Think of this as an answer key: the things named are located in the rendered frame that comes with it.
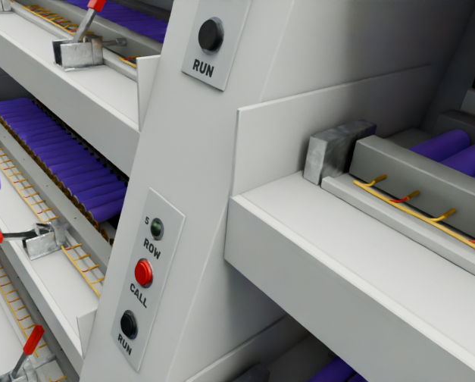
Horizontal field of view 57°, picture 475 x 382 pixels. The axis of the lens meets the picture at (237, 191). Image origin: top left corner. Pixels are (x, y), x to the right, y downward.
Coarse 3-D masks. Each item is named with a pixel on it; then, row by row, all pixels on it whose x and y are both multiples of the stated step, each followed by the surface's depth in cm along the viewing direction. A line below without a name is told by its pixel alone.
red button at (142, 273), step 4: (140, 264) 29; (144, 264) 29; (136, 268) 29; (140, 268) 29; (144, 268) 29; (148, 268) 29; (136, 272) 29; (140, 272) 29; (144, 272) 29; (148, 272) 29; (136, 276) 29; (140, 276) 29; (144, 276) 29; (148, 276) 29; (136, 280) 29; (140, 280) 29; (144, 280) 29; (148, 280) 29; (140, 284) 29; (144, 284) 29
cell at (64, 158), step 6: (84, 150) 63; (60, 156) 61; (66, 156) 61; (72, 156) 61; (78, 156) 62; (84, 156) 62; (42, 162) 60; (48, 162) 60; (54, 162) 60; (60, 162) 60
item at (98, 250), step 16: (0, 128) 66; (0, 144) 63; (16, 144) 62; (16, 160) 59; (32, 160) 59; (32, 176) 55; (48, 192) 52; (32, 208) 52; (48, 208) 52; (64, 208) 50; (80, 224) 48; (80, 240) 47; (96, 240) 46; (96, 256) 44; (80, 272) 43
